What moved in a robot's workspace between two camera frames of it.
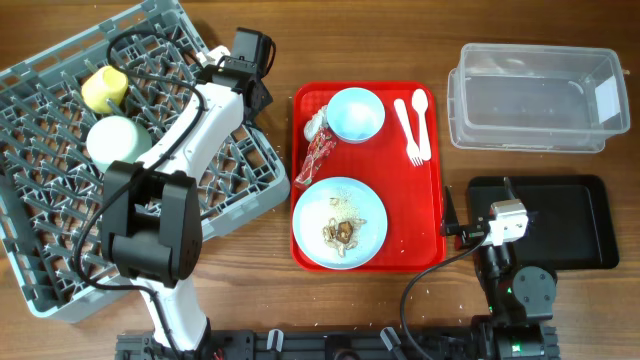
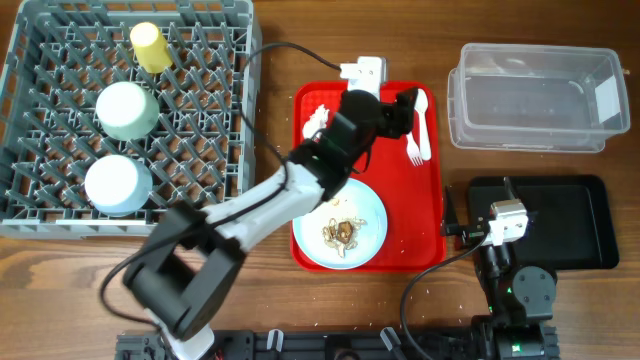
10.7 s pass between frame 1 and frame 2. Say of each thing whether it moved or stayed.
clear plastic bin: stayed
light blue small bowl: moved
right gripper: stayed
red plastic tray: stayed
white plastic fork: stayed
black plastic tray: stayed
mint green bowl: moved
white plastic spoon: stayed
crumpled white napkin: stayed
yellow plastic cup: moved
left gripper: moved
